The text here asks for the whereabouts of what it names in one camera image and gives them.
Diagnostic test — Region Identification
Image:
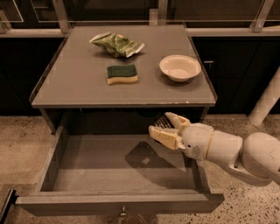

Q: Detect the black rxbar chocolate bar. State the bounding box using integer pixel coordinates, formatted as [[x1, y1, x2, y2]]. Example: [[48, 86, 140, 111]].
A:
[[154, 115, 173, 129]]

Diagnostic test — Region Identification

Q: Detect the white bowl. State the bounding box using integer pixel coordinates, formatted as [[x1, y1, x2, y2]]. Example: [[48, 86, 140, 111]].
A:
[[159, 55, 201, 82]]

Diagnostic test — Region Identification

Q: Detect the metal drawer knob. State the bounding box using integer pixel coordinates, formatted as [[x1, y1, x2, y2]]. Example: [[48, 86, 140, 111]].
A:
[[119, 206, 128, 218]]

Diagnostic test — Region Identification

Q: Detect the green and yellow sponge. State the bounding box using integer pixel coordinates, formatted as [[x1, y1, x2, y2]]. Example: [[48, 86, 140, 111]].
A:
[[107, 65, 138, 85]]

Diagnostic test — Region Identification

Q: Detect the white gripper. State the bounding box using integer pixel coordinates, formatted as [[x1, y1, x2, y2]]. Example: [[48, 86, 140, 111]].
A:
[[148, 112, 214, 161]]

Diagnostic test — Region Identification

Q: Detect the metal window frame rail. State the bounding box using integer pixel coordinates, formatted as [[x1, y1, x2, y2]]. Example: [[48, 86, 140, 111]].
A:
[[0, 0, 280, 38]]

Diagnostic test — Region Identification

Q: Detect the grey drawer cabinet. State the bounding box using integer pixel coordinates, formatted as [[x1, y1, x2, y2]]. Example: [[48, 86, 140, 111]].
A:
[[30, 24, 217, 131]]

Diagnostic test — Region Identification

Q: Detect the green crumpled chip bag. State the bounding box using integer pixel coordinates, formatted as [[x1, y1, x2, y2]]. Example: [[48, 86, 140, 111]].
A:
[[89, 31, 145, 58]]

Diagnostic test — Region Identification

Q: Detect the grey open top drawer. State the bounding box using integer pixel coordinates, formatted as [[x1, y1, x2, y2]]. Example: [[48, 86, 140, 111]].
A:
[[17, 127, 224, 216]]

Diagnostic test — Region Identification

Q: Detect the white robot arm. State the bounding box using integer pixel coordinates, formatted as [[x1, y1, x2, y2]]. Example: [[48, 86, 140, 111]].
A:
[[148, 112, 280, 186]]

